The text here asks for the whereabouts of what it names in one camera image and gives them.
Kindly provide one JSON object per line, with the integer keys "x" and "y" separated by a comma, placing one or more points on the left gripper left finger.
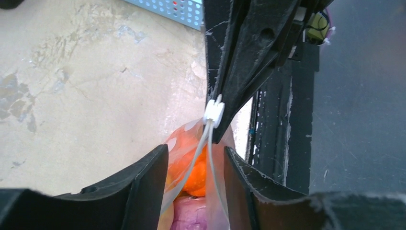
{"x": 127, "y": 200}

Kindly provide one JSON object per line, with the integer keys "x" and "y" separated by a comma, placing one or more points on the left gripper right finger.
{"x": 256, "y": 202}

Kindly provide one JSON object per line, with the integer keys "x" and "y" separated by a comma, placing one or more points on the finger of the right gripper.
{"x": 219, "y": 22}

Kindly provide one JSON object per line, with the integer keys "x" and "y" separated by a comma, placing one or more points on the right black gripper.
{"x": 260, "y": 29}

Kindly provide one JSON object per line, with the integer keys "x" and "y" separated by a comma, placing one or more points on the clear zip top bag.
{"x": 216, "y": 204}

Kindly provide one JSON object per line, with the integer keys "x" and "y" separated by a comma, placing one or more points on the purple red onion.
{"x": 189, "y": 213}

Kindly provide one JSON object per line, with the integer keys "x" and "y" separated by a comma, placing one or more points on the orange mini pumpkin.
{"x": 182, "y": 145}

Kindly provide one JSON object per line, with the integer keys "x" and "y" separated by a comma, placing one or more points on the light blue plastic basket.
{"x": 186, "y": 12}

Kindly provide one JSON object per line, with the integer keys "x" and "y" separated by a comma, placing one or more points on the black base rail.
{"x": 280, "y": 129}

